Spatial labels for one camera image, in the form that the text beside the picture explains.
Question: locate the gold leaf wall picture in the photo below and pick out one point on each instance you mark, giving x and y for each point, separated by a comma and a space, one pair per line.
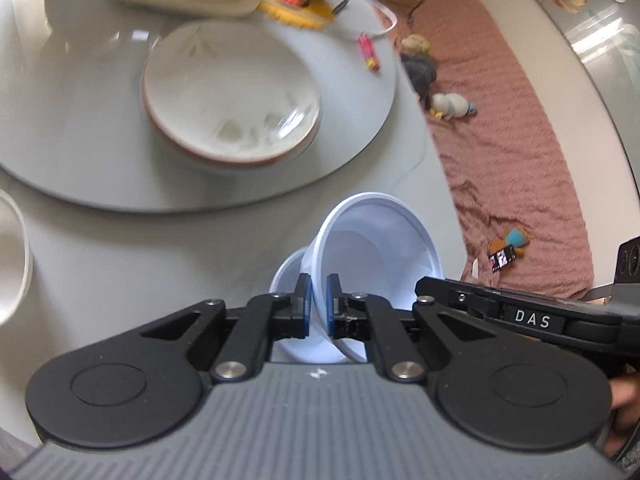
604, 34

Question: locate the monkey plush toy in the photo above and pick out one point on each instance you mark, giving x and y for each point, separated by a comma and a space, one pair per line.
414, 51

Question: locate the pink bed blanket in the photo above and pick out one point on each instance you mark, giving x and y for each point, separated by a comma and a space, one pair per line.
504, 165

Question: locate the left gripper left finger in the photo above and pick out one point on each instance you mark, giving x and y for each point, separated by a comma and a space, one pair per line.
247, 334

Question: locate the white duck plush toy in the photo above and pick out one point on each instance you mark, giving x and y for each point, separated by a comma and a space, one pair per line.
446, 106

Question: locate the yellow sunflower silicone mat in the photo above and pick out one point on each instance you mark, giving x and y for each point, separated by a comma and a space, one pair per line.
314, 14

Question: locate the round grey lazy susan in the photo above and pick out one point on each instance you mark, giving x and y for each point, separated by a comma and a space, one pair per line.
133, 110

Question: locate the bluish plastic bowl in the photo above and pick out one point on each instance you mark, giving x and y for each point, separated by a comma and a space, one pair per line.
300, 309
375, 244

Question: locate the small orange blue toy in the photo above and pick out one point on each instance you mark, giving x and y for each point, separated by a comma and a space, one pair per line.
504, 251

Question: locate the person's right hand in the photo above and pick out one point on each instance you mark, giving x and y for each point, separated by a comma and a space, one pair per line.
625, 403

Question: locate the white plastic bowl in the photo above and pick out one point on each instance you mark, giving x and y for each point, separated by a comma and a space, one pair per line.
15, 258

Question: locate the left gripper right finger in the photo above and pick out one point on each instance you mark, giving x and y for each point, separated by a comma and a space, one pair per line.
386, 332

